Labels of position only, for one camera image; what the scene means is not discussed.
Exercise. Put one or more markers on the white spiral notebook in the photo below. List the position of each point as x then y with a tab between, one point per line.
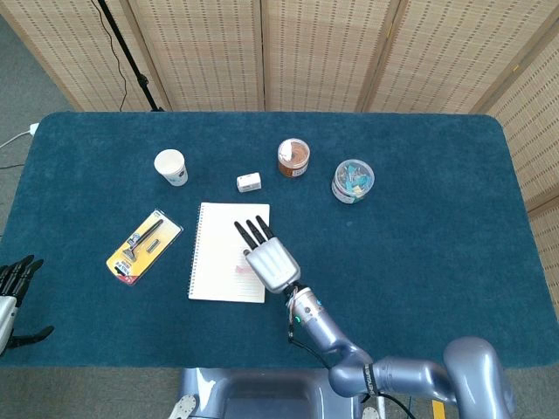
218	253

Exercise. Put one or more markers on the black tripod stand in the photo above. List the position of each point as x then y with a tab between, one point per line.
131	61

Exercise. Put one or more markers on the blue table cloth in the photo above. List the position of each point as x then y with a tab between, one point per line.
393	270

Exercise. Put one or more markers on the grey-blue robot torso base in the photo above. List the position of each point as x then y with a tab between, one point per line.
262	393

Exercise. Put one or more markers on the razor in yellow blister pack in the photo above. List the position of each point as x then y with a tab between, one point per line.
144	246

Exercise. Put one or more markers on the brown-filled clear plastic jar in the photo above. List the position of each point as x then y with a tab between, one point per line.
293	157

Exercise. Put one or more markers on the white flower-print paper cup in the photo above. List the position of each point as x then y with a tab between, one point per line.
170	166

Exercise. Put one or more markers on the bamboo folding screen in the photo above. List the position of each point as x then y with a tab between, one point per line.
323	52

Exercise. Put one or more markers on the clear jar of binder clips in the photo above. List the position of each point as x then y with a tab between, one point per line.
353	181

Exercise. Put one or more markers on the small white box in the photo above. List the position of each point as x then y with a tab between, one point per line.
249	183

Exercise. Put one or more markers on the small pink strip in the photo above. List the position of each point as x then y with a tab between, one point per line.
241	269

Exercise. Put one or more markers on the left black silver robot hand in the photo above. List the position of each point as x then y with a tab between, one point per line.
6	310

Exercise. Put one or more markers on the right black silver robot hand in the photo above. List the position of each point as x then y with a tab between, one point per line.
273	264

